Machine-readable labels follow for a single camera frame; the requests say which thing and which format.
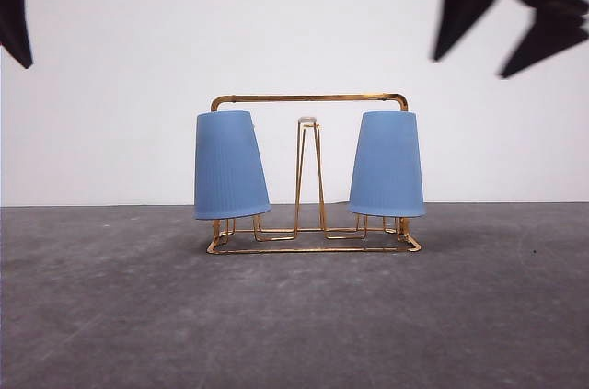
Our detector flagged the light blue plastic cup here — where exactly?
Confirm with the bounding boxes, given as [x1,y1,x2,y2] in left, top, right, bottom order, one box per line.
[348,110,426,217]
[194,110,271,220]

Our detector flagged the gold wire cup rack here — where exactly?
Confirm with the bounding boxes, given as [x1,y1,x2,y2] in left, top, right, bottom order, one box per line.
[206,93,421,254]

